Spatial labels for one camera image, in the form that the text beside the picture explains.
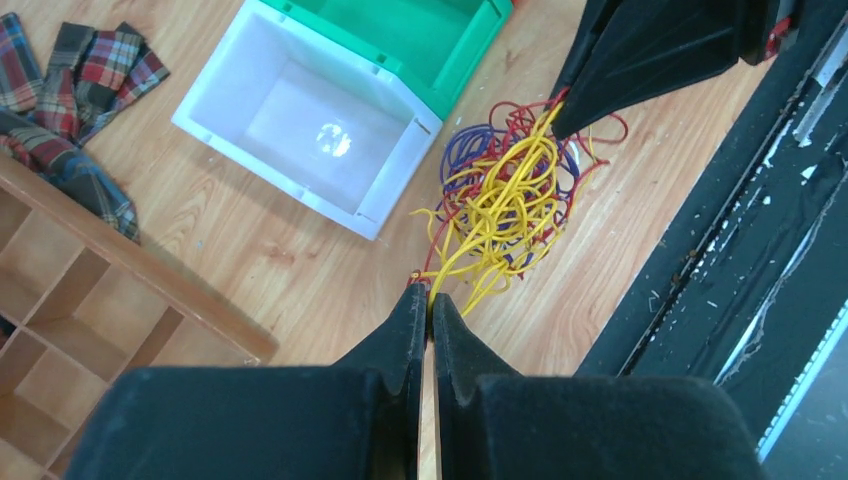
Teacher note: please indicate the green plastic bin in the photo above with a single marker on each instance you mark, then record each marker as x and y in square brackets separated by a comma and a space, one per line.
[432, 46]

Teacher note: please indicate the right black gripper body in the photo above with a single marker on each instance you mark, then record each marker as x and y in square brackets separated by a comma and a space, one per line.
[769, 27]

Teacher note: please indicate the white plastic bin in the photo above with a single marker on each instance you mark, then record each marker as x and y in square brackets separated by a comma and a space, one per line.
[338, 133]

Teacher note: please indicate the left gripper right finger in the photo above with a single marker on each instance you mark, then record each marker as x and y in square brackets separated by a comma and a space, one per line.
[495, 423]

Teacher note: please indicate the plaid cloth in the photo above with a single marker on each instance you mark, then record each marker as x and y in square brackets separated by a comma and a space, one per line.
[48, 116]

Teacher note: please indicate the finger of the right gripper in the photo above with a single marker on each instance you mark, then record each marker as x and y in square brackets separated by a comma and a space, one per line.
[627, 52]

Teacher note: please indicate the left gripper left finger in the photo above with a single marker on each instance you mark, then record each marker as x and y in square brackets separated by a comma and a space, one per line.
[357, 418]

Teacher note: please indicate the wooden compartment tray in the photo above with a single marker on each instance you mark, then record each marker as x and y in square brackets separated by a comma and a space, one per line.
[81, 305]

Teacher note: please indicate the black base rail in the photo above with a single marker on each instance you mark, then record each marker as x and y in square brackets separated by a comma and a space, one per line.
[747, 287]

